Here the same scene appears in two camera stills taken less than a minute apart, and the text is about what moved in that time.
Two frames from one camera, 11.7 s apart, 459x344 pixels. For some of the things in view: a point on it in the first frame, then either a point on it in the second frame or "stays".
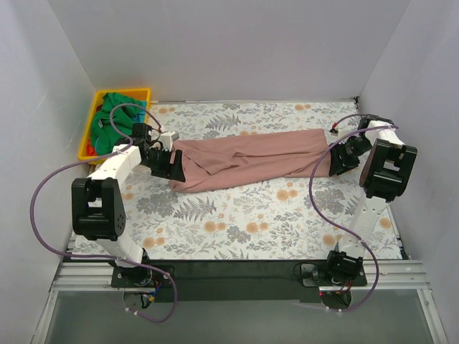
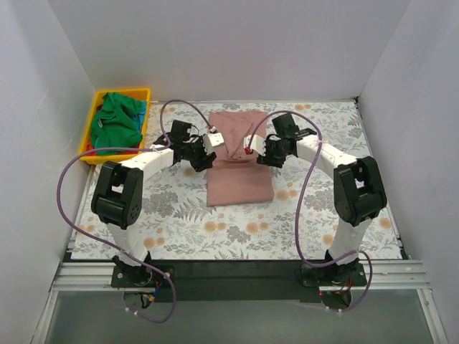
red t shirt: (90, 150) stays
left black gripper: (172, 164) -> (202, 158)
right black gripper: (341, 158) -> (265, 155)
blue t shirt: (141, 117) stays
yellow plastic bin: (140, 94) stays
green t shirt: (102, 131) stays
